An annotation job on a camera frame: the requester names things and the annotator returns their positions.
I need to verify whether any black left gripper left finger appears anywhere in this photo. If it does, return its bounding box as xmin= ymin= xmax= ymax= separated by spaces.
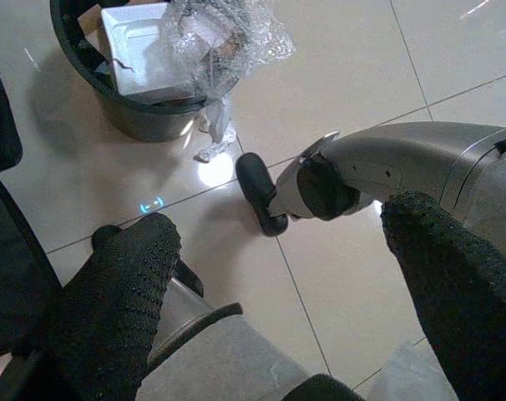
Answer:
xmin=10 ymin=211 xmax=183 ymax=401

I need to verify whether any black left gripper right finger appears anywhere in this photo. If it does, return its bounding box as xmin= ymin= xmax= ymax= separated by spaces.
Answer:
xmin=380 ymin=190 xmax=506 ymax=401

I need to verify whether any black rubbish bin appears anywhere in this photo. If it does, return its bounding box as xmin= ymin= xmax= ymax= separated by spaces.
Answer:
xmin=50 ymin=0 xmax=237 ymax=144

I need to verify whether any crumpled white plastic trash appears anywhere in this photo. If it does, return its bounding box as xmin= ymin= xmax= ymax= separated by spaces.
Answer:
xmin=193 ymin=94 xmax=238 ymax=164

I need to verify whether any black chair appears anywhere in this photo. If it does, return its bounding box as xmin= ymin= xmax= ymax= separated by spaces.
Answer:
xmin=0 ymin=45 xmax=64 ymax=401

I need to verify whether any silver robot left leg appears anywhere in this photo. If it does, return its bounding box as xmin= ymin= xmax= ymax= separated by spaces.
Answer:
xmin=134 ymin=261 xmax=365 ymax=401

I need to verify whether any white box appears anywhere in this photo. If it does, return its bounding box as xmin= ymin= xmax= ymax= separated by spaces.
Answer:
xmin=100 ymin=6 xmax=198 ymax=100

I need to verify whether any brown cardboard piece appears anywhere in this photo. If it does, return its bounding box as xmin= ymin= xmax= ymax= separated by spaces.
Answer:
xmin=76 ymin=2 xmax=112 ymax=52

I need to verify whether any clear bubble wrap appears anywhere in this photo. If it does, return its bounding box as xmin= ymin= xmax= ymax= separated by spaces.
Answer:
xmin=159 ymin=0 xmax=298 ymax=108

